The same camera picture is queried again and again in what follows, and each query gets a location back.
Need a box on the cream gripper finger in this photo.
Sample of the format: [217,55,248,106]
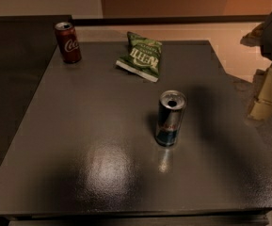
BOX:
[248,64,272,121]
[240,24,264,47]

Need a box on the silver blue redbull can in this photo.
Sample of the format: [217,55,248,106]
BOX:
[155,90,187,147]

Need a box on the red coke can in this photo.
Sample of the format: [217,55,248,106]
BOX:
[55,22,82,64]

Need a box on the green chip bag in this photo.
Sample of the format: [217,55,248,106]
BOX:
[116,32,162,83]

